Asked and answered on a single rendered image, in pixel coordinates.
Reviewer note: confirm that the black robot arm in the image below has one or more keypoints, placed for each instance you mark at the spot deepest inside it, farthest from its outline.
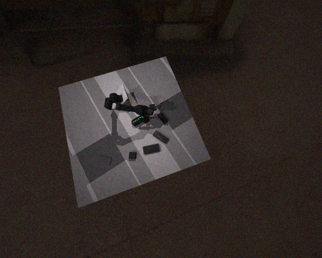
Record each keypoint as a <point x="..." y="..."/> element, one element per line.
<point x="138" y="109"/>

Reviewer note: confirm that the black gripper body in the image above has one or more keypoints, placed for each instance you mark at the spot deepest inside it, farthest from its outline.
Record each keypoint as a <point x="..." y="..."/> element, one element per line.
<point x="146" y="119"/>

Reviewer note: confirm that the dark grey controller unit with green rocker switches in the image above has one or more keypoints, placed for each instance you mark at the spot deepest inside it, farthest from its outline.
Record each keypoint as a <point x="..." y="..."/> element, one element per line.
<point x="137" y="120"/>

